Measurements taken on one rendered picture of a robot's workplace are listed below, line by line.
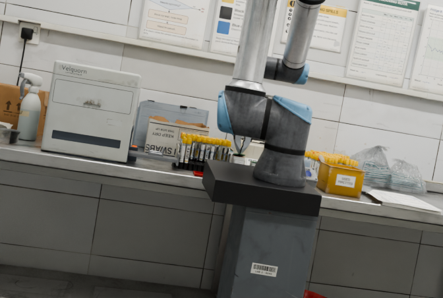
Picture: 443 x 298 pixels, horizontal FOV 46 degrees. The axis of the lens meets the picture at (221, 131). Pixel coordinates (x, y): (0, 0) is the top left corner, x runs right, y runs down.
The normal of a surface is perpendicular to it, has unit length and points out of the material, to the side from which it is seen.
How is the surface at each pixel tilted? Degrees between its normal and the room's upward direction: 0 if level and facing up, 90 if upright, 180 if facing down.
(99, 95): 90
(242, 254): 90
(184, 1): 93
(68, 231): 90
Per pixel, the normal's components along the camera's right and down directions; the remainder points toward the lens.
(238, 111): -0.11, 0.00
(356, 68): 0.12, 0.14
